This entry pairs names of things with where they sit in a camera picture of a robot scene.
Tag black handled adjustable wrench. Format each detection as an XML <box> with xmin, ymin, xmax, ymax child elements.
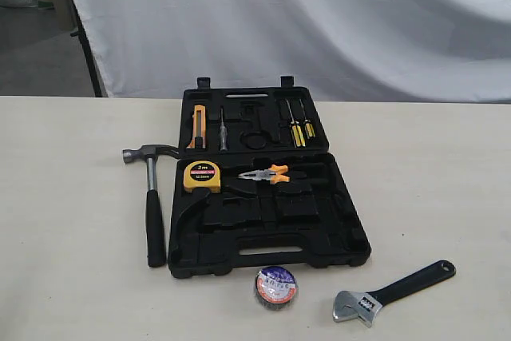
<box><xmin>332</xmin><ymin>260</ymin><xmax>456</xmax><ymax>328</ymax></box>

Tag small yellow black screwdriver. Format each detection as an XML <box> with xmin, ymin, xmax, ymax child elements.
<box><xmin>299</xmin><ymin>100</ymin><xmax>315</xmax><ymax>140</ymax></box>

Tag orange utility knife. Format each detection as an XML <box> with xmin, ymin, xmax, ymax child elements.
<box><xmin>187</xmin><ymin>105</ymin><xmax>206</xmax><ymax>149</ymax></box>

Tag large yellow black screwdriver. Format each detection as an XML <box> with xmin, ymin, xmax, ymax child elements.
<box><xmin>285</xmin><ymin>99</ymin><xmax>306</xmax><ymax>148</ymax></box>

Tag steel claw hammer black grip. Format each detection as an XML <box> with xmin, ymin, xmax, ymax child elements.
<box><xmin>122</xmin><ymin>145</ymin><xmax>180</xmax><ymax>268</ymax></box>

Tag black electrical tape roll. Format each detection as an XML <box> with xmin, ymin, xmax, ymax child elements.
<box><xmin>253</xmin><ymin>265</ymin><xmax>299</xmax><ymax>311</ymax></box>

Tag white backdrop cloth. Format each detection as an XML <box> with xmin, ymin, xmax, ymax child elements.
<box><xmin>74</xmin><ymin>0</ymin><xmax>510</xmax><ymax>102</ymax></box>

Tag orange handled pliers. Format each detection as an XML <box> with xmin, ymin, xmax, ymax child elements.
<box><xmin>238</xmin><ymin>165</ymin><xmax>290</xmax><ymax>184</ymax></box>

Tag black plastic tool case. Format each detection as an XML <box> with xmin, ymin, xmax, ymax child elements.
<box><xmin>168</xmin><ymin>76</ymin><xmax>371</xmax><ymax>279</ymax></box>

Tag black backdrop stand pole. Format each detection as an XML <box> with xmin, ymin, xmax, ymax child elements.
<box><xmin>68</xmin><ymin>0</ymin><xmax>106</xmax><ymax>97</ymax></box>

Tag yellow tape measure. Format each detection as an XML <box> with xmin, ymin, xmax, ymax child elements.
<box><xmin>183</xmin><ymin>161</ymin><xmax>221</xmax><ymax>193</ymax></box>

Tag clear tester screwdriver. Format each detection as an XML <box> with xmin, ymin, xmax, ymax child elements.
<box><xmin>220</xmin><ymin>107</ymin><xmax>228</xmax><ymax>152</ymax></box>

